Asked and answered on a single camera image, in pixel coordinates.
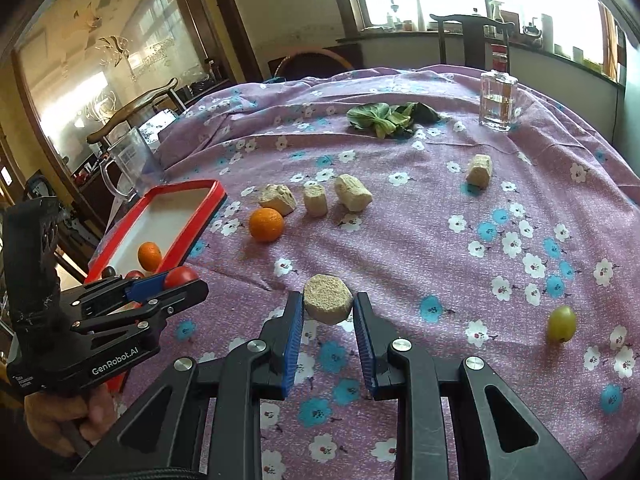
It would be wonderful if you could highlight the dark purple plum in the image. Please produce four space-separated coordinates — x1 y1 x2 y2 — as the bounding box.
101 266 116 278

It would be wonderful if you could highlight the small red tomato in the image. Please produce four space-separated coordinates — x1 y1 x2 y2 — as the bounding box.
163 266 198 289

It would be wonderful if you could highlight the orange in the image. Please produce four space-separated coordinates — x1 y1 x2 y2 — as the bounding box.
137 242 163 272
248 207 284 243

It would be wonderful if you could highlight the beige corn piece long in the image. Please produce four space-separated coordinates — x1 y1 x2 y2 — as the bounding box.
334 174 372 212

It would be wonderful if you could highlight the green plum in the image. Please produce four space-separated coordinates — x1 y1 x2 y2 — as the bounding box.
547 306 577 344

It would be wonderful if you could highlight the person's left hand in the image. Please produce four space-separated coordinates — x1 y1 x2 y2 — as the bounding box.
24 384 117 457

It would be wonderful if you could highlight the red rimmed white tray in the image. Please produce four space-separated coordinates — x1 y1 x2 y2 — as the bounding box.
85 179 227 283

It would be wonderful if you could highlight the curved back wooden chair left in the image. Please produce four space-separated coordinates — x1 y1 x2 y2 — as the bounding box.
86 77 186 148

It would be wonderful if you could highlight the purple floral tablecloth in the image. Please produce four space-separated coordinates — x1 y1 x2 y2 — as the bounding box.
94 63 640 480

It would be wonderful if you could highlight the green leafy vegetable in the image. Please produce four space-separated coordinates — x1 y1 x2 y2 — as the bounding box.
346 102 442 139

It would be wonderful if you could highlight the round back wooden chair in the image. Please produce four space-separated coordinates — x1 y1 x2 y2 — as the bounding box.
273 49 354 80

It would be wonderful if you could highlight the glass liquor bottle red cap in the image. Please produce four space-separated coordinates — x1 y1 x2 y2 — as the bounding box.
478 70 518 132

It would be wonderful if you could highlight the dark wooden chair far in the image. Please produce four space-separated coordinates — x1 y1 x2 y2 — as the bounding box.
430 14 515 73

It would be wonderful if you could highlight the spray bottle on windowsill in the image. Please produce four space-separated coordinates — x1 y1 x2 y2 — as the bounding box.
489 0 503 23

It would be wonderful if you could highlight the teapot on windowsill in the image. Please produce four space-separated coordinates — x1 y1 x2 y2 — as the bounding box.
522 18 542 49

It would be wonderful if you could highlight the white paper roll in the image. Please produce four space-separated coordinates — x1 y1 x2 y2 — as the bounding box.
541 13 554 53

